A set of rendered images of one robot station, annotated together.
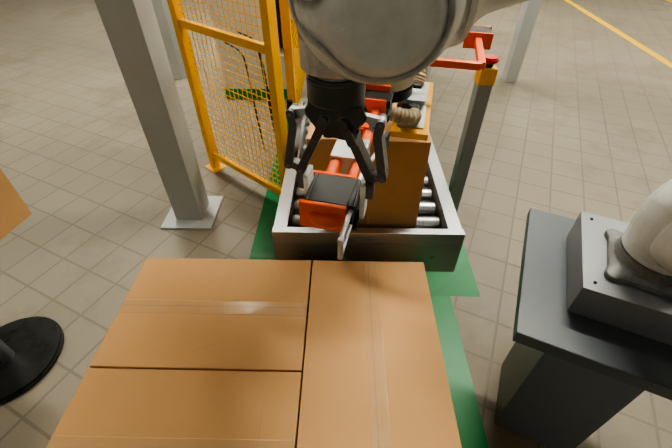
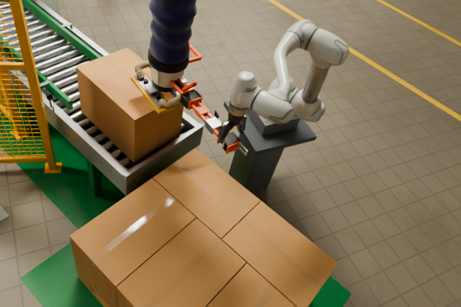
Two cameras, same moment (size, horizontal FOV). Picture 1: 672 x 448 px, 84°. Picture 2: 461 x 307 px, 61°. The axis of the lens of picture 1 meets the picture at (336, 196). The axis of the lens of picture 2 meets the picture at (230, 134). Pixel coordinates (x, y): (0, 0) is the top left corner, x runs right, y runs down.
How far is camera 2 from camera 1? 1.58 m
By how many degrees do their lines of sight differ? 44
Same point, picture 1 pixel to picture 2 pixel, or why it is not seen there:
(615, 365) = (281, 144)
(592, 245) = not seen: hidden behind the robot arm
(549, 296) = (254, 133)
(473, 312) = not seen: hidden behind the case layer
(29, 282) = not seen: outside the picture
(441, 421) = (247, 196)
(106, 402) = (142, 286)
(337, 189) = (231, 138)
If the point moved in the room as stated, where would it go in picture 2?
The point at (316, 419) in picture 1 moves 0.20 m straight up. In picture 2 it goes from (216, 225) to (221, 207)
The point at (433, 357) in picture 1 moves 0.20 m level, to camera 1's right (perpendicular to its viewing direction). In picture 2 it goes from (230, 179) to (247, 164)
